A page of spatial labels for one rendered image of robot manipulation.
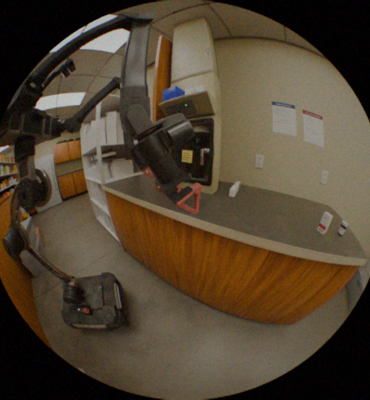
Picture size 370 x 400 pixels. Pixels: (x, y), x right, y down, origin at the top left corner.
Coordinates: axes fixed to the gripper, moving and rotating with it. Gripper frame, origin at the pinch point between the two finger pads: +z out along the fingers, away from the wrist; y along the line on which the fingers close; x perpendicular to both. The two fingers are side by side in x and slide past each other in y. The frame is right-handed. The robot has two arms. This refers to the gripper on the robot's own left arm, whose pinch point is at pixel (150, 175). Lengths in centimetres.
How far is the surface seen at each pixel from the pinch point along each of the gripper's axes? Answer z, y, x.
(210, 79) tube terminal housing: -38, -23, -56
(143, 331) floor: 71, -55, 87
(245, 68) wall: -51, -18, -117
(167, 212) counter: 10.7, -31.1, 5.5
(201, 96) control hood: -28, -27, -40
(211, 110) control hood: -19, -26, -43
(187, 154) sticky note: -0.5, -10.5, -25.4
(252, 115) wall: -5, -20, -92
